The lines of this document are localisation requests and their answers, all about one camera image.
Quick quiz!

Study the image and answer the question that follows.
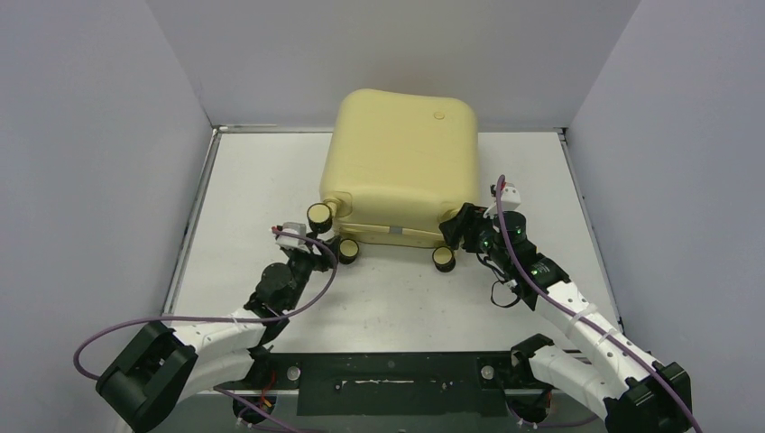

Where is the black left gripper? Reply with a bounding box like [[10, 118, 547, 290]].
[[284, 231, 339, 311]]

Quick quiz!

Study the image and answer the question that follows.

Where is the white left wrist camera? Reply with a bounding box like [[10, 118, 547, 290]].
[[272, 222, 309, 252]]

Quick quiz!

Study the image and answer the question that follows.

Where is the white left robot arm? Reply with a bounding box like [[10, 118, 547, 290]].
[[96, 246, 338, 432]]

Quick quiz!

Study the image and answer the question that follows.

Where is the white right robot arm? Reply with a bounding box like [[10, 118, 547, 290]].
[[439, 203, 696, 432]]

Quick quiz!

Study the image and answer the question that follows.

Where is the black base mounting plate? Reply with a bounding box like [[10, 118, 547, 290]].
[[231, 352, 552, 421]]

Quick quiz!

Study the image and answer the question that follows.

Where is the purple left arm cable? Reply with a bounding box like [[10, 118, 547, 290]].
[[72, 224, 340, 433]]

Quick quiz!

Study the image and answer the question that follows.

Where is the yellow suitcase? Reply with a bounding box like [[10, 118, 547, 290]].
[[307, 88, 480, 272]]

